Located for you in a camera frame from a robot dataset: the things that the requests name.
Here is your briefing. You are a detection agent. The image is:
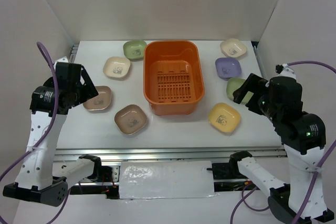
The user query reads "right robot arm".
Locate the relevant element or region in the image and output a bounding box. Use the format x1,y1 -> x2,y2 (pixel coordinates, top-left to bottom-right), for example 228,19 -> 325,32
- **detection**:
228,73 -> 334,223

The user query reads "cream plate left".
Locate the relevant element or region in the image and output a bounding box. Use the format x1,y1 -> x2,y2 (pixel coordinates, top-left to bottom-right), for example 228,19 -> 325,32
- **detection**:
103,57 -> 131,79

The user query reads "aluminium rail frame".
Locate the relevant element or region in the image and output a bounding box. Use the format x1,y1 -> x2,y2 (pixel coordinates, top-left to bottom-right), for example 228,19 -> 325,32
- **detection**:
55,40 -> 286,175

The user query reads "pink-brown plate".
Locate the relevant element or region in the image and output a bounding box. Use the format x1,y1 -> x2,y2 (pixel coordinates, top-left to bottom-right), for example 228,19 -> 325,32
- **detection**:
83,86 -> 112,111

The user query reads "cream plate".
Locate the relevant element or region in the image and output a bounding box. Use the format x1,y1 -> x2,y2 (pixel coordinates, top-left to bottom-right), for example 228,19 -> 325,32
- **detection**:
220,38 -> 247,58
103,57 -> 131,79

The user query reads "brown plate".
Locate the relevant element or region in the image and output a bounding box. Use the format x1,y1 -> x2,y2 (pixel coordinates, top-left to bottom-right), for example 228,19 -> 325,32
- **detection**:
114,104 -> 148,135

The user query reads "green plate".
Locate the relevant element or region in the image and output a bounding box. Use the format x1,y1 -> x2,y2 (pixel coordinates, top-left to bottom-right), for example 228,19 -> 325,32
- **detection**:
123,40 -> 147,61
226,78 -> 253,104

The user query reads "purple plate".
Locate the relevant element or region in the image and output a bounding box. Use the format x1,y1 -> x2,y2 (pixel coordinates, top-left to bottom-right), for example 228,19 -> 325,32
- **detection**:
215,57 -> 242,80

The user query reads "yellow plate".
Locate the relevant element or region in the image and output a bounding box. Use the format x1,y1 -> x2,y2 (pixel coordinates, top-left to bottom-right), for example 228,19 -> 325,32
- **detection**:
208,103 -> 241,133

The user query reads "orange plastic bin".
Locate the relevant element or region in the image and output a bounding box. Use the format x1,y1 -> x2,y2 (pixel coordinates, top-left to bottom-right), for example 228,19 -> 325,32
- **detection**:
143,40 -> 205,116

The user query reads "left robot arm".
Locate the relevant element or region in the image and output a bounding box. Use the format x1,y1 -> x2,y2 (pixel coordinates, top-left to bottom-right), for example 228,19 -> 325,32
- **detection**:
3,62 -> 106,207

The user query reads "white sheet front cover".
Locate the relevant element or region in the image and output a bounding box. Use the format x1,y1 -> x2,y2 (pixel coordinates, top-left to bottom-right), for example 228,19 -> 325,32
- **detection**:
119,161 -> 215,199

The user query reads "cream plate back right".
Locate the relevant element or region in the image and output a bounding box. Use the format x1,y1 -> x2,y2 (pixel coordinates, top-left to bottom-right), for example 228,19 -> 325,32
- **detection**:
220,38 -> 247,58

